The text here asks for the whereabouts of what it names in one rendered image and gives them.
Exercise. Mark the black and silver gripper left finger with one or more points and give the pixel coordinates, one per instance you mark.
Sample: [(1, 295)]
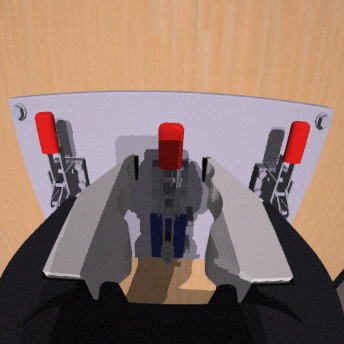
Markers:
[(82, 244)]

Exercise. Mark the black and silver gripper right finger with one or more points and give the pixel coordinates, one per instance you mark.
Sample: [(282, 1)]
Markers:
[(253, 247)]

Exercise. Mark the pale grey fixture plate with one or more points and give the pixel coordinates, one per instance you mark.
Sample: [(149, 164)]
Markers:
[(105, 127)]

